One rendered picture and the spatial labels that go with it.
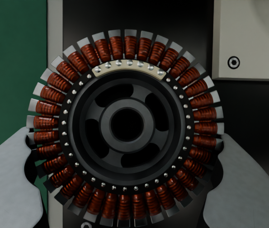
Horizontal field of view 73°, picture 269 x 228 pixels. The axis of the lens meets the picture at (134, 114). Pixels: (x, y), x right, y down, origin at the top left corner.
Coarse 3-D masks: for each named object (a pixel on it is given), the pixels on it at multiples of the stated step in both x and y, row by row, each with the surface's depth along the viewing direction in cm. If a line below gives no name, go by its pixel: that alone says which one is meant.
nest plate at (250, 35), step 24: (216, 0) 15; (240, 0) 14; (264, 0) 14; (216, 24) 15; (240, 24) 14; (264, 24) 14; (216, 48) 15; (240, 48) 14; (264, 48) 15; (216, 72) 15; (240, 72) 14; (264, 72) 15
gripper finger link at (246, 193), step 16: (224, 144) 10; (224, 160) 9; (240, 160) 9; (224, 176) 8; (240, 176) 8; (256, 176) 8; (208, 192) 7; (224, 192) 7; (240, 192) 7; (256, 192) 7; (208, 208) 7; (224, 208) 7; (240, 208) 7; (256, 208) 7; (208, 224) 6; (224, 224) 6; (240, 224) 6; (256, 224) 6
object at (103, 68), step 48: (96, 48) 10; (144, 48) 10; (48, 96) 10; (96, 96) 12; (144, 96) 12; (192, 96) 10; (48, 144) 10; (144, 144) 11; (192, 144) 10; (96, 192) 10; (144, 192) 10
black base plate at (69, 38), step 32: (64, 0) 15; (96, 0) 15; (128, 0) 15; (160, 0) 15; (192, 0) 15; (64, 32) 15; (96, 32) 15; (160, 32) 15; (192, 32) 15; (192, 64) 15; (128, 96) 15; (224, 96) 16; (256, 96) 16; (96, 128) 15; (128, 128) 15; (160, 128) 15; (224, 128) 16; (256, 128) 16; (128, 160) 15; (256, 160) 16; (192, 192) 16; (64, 224) 15; (96, 224) 15; (160, 224) 16; (192, 224) 16
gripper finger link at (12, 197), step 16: (32, 128) 11; (16, 144) 9; (0, 160) 8; (16, 160) 8; (32, 160) 9; (0, 176) 7; (16, 176) 8; (32, 176) 9; (0, 192) 7; (16, 192) 7; (32, 192) 7; (0, 208) 6; (16, 208) 6; (32, 208) 6; (0, 224) 6; (16, 224) 6; (32, 224) 6; (48, 224) 7
